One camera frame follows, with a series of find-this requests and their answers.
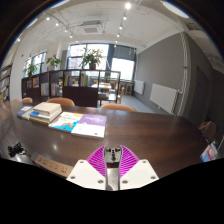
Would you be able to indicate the purple and white book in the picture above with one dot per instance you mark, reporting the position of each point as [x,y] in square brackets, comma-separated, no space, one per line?
[90,126]

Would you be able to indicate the dark wooden shelf unit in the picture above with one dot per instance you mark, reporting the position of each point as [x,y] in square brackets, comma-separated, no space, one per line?
[80,93]

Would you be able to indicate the ceiling air conditioner unit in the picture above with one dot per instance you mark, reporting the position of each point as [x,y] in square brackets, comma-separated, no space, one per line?
[91,27]

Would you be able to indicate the brown chair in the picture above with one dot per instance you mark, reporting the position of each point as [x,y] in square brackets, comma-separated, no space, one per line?
[207,130]

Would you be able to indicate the black charger with red button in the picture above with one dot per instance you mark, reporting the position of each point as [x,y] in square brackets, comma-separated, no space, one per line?
[113,166]

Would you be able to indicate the orange-brown chair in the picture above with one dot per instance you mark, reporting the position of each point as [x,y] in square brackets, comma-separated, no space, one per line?
[118,107]
[27,99]
[60,101]

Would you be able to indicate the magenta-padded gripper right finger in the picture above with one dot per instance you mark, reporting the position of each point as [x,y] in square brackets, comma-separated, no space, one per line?
[140,173]

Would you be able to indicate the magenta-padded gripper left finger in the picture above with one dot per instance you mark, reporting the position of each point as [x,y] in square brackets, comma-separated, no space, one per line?
[85,173]

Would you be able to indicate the white illustrated blue book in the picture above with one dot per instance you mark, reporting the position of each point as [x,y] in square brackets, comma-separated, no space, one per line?
[66,121]

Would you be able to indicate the medium potted plant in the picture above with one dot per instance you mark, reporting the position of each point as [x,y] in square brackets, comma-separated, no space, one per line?
[54,62]

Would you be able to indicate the large potted plant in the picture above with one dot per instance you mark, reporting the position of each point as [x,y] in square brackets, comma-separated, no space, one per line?
[92,58]

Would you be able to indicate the far wooden tables and chairs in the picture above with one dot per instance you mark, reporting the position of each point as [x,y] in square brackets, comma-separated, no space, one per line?
[104,87]

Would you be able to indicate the ceiling spot lights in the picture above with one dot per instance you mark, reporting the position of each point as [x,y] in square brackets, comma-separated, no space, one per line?
[128,5]

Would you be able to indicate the grey door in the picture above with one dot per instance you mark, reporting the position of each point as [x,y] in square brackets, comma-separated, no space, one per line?
[201,96]

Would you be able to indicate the thin blue book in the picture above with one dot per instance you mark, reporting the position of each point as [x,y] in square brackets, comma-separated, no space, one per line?
[25,111]

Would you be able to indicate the large white wall radiator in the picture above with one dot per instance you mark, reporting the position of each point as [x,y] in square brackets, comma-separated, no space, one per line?
[163,98]

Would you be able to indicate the small potted plant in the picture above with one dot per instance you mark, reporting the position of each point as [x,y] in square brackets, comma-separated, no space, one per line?
[32,69]

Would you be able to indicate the thick cream book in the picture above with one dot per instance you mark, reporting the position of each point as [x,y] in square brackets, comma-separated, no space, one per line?
[46,108]

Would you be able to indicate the wall bookshelf unit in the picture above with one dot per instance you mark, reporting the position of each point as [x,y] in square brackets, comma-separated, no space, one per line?
[6,85]

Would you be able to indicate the white vertical wall pipe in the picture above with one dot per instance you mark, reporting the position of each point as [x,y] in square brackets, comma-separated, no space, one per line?
[184,73]

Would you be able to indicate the small white wall radiator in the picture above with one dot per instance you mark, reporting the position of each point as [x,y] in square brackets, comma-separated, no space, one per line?
[139,87]

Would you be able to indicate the blue and red box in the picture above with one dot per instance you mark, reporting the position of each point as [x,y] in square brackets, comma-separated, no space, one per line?
[209,152]

